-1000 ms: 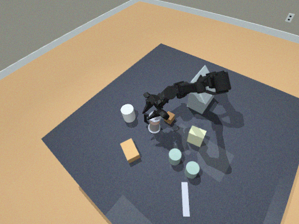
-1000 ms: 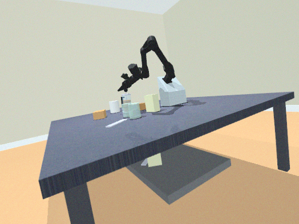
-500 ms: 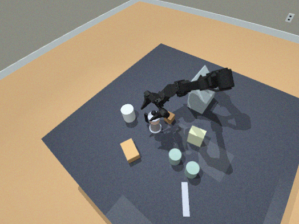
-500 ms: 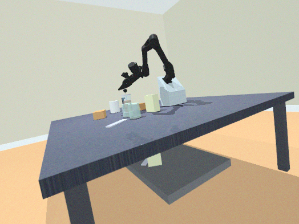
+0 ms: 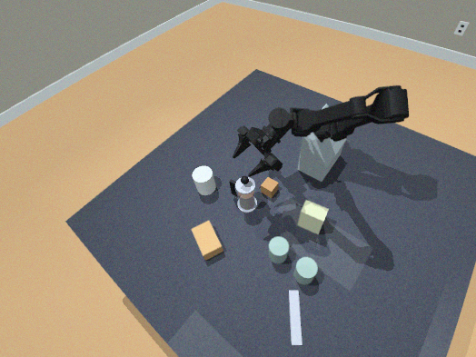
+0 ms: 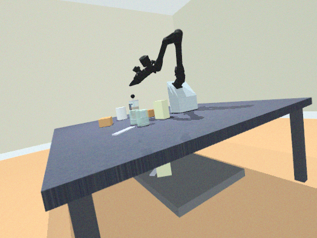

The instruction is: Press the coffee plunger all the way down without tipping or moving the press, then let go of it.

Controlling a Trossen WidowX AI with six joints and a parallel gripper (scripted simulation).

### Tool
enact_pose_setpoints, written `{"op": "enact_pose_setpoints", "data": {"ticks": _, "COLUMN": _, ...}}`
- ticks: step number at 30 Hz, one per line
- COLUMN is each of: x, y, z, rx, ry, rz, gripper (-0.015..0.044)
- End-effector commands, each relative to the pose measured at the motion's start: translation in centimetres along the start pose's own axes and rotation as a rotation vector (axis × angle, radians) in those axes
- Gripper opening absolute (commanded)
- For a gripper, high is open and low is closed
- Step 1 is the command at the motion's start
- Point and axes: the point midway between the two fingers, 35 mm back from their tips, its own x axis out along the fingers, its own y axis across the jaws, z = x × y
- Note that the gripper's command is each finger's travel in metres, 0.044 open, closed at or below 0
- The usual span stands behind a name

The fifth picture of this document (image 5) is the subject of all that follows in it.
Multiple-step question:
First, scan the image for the french press coffee maker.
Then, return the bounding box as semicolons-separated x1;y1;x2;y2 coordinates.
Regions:
229;176;257;213

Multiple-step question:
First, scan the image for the tan rectangular block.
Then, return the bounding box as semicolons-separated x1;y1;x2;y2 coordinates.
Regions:
191;221;223;260

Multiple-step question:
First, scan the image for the small orange cube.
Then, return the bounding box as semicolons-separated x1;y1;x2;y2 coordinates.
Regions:
261;177;279;198

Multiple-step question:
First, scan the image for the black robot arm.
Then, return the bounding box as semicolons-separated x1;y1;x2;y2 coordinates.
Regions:
246;85;409;149

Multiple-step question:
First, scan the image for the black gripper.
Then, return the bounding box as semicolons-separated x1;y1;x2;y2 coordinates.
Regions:
233;125;283;177

